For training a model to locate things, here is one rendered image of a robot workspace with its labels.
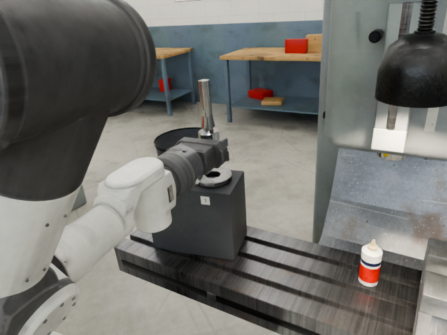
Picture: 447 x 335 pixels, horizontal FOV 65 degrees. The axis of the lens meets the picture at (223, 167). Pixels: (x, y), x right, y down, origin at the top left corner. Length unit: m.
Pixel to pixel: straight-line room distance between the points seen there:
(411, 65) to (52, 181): 0.31
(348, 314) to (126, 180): 0.50
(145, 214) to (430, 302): 0.49
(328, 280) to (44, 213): 0.67
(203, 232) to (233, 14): 4.76
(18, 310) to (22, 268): 0.05
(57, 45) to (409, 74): 0.28
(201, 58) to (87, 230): 5.35
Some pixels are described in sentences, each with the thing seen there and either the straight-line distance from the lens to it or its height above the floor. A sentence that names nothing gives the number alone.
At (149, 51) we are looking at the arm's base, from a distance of 0.29.
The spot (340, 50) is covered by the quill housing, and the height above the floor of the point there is 1.46.
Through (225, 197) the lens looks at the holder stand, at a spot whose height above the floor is 1.14.
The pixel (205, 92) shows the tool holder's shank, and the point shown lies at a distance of 0.75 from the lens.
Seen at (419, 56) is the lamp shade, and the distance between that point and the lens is 0.36.
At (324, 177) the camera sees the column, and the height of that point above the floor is 1.02.
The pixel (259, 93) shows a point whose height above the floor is 0.32.
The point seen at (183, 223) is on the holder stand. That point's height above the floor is 1.06.
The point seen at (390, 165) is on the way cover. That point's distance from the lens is 1.06.
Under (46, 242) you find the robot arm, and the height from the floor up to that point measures 1.36.
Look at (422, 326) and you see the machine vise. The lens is 0.71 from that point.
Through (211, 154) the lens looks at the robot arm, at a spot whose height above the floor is 1.25.
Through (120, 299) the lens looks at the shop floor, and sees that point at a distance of 2.27.
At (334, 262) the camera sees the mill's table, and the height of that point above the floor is 0.96.
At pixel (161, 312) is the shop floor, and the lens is 2.13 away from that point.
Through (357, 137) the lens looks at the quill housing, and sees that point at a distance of 0.56.
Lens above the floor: 1.54
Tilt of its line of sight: 26 degrees down
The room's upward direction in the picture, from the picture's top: 4 degrees counter-clockwise
